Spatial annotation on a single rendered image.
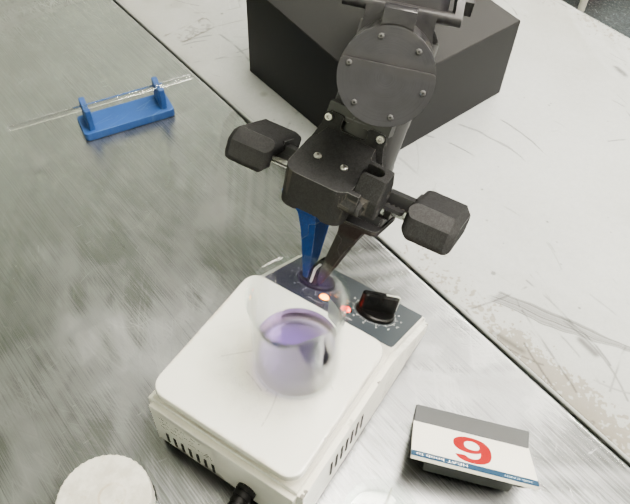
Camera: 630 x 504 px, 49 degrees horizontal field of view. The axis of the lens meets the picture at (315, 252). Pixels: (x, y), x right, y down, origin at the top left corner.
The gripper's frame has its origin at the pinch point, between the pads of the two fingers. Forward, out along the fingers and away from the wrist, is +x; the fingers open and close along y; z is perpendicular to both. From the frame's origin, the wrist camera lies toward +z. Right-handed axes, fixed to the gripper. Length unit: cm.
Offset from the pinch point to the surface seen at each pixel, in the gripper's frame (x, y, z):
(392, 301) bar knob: 2.5, 6.5, -0.6
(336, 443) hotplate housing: 8.5, 8.1, 10.7
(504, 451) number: 8.6, 18.9, 1.8
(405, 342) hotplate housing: 4.6, 8.8, 0.8
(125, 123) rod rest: 3.1, -28.8, -13.1
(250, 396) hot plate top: 7.2, 1.8, 12.4
